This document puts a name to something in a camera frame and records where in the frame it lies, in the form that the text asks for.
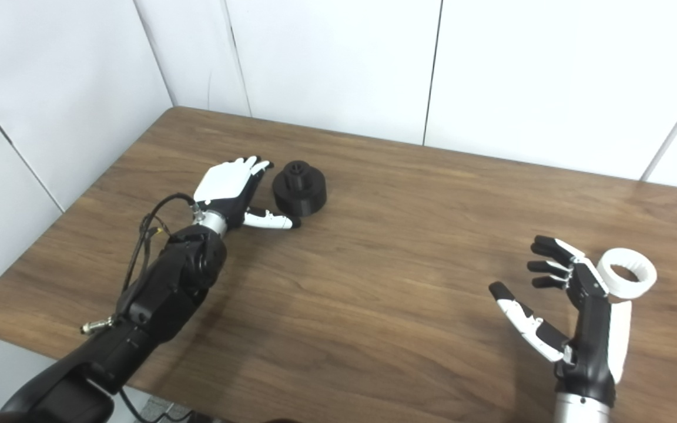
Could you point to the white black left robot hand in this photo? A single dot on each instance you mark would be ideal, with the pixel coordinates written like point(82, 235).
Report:
point(224, 182)

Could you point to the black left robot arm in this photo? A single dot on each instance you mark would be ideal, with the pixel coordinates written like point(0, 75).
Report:
point(168, 282)

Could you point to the round black plastic part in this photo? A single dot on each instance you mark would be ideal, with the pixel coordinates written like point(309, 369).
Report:
point(300, 197)

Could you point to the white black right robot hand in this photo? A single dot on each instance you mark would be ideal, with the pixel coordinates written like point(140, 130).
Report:
point(591, 335)

